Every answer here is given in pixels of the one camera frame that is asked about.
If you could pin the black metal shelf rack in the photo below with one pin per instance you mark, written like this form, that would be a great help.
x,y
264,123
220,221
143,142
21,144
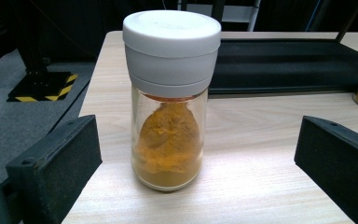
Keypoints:
x,y
286,67

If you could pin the black stand with striped base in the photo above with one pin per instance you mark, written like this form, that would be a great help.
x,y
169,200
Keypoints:
x,y
40,85

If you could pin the white metal stand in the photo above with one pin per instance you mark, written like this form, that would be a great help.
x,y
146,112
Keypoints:
x,y
236,14

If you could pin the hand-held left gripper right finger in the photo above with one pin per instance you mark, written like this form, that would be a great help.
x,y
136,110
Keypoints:
x,y
341,168

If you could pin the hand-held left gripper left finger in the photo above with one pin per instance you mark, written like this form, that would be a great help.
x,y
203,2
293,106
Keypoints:
x,y
59,161

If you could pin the white-lid orange spice jar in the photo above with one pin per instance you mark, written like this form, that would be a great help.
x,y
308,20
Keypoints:
x,y
171,137

